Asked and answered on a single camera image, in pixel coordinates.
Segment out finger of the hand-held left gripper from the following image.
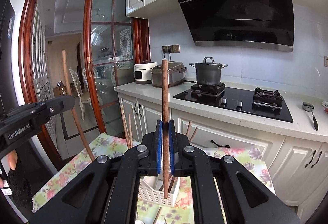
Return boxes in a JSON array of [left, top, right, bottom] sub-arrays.
[[26, 95, 76, 126]]

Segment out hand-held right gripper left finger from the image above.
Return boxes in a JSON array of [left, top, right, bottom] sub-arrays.
[[29, 119, 163, 224]]

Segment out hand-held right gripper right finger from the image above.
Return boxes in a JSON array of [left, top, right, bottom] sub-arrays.
[[168, 119, 300, 224]]

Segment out white plastic utensil basket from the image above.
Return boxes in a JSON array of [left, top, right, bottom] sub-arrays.
[[138, 175, 180, 208]]

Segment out person's left hand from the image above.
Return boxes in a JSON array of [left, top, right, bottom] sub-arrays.
[[0, 149, 34, 212]]

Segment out cardboard boxes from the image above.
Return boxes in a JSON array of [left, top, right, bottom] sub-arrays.
[[52, 81, 75, 98]]

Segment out white ornate dining chair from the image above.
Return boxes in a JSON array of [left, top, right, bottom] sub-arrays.
[[69, 68, 93, 120]]

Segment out wooden glass sliding door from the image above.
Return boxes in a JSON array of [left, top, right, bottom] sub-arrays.
[[83, 0, 151, 135]]

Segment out floral tablecloth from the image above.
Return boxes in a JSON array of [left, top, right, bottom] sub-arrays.
[[32, 132, 276, 224]]

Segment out black burner grate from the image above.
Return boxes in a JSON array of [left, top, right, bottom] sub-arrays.
[[191, 82, 225, 98], [252, 87, 284, 110]]

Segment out silver rice cooker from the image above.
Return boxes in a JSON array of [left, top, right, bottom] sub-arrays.
[[151, 61, 188, 88]]

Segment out white countertop cooker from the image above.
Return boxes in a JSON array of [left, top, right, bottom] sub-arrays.
[[134, 60, 158, 85]]

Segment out black glass gas hob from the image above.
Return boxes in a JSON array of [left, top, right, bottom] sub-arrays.
[[173, 83, 294, 123]]

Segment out grey stockpot with lid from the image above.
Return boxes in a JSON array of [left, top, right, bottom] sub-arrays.
[[189, 57, 228, 86]]

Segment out white base cabinets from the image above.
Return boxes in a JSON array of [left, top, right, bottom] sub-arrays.
[[116, 93, 328, 217]]

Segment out black range hood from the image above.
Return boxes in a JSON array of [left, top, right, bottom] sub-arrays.
[[170, 0, 295, 53]]

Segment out red-brown wooden door frame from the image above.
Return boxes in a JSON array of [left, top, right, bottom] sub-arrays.
[[18, 0, 129, 171]]

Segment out small pan with handle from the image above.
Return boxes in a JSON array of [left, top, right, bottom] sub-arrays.
[[302, 102, 319, 131]]

